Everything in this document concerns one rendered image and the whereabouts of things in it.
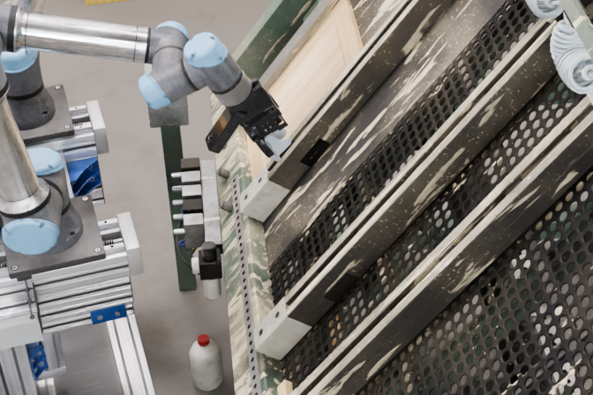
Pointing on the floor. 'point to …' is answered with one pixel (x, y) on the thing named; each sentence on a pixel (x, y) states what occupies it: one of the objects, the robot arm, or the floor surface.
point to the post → (171, 145)
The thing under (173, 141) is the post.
